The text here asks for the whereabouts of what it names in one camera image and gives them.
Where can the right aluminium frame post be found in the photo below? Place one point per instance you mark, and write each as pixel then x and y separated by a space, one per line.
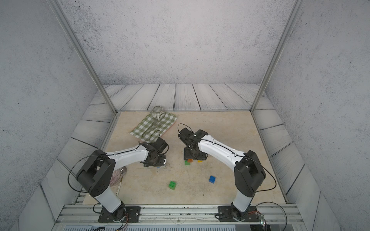
pixel 277 53

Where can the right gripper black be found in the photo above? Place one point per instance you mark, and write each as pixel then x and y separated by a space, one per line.
pixel 186 155

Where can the aluminium front rail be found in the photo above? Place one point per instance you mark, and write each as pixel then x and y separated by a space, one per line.
pixel 284 217

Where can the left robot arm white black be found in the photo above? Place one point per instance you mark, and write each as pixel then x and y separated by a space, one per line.
pixel 96 174

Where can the dark blue lego brick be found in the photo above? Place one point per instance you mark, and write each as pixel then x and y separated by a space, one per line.
pixel 212 179

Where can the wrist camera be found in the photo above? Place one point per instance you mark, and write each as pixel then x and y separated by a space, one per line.
pixel 160 145
pixel 185 135

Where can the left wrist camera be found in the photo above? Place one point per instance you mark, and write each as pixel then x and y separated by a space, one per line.
pixel 160 145

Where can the pink glass bowl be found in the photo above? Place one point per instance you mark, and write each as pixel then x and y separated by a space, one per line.
pixel 115 178

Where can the left aluminium frame post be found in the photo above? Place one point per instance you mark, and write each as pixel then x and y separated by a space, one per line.
pixel 64 23

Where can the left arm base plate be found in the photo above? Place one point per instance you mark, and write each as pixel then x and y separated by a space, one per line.
pixel 122 214

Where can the green checkered cloth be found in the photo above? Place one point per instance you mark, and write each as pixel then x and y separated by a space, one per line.
pixel 149 127

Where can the aluminium frame post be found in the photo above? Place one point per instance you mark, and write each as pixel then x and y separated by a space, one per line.
pixel 64 23
pixel 277 53

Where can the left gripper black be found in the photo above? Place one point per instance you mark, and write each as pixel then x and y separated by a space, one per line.
pixel 163 163

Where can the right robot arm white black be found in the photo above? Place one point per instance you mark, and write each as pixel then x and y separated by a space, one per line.
pixel 249 173

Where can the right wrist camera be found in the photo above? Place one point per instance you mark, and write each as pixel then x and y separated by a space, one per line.
pixel 185 135

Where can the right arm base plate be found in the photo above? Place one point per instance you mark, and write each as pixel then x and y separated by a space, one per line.
pixel 231 214

